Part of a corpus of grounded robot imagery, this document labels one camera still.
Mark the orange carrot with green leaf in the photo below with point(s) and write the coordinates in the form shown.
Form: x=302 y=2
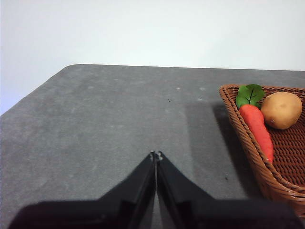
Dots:
x=257 y=126

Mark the brown wicker basket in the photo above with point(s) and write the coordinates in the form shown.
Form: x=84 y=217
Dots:
x=288 y=152

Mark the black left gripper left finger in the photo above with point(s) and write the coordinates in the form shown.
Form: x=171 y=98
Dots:
x=114 y=210

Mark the yellow-brown potato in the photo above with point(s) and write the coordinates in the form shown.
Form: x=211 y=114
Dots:
x=282 y=109

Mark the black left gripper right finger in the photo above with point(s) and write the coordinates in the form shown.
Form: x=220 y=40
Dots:
x=202 y=212

